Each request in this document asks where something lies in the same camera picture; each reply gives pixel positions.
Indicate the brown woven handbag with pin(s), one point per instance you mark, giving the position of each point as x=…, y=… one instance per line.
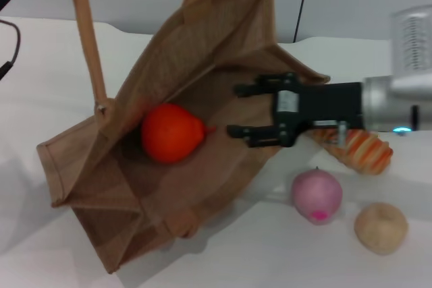
x=209, y=65

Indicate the round beige toy bun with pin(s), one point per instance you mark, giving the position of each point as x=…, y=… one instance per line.
x=379, y=229

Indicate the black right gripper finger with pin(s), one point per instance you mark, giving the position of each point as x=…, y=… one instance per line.
x=256, y=134
x=263, y=85

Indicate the striped toy bread loaf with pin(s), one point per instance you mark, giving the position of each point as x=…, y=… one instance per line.
x=364, y=153

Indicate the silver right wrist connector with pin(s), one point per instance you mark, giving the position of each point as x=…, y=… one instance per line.
x=342, y=133

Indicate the pink toy peach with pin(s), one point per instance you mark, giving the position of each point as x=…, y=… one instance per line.
x=315, y=197

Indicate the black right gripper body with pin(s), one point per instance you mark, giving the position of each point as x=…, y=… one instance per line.
x=324, y=102

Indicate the orange toy fruit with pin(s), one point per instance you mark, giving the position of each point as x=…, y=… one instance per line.
x=168, y=133

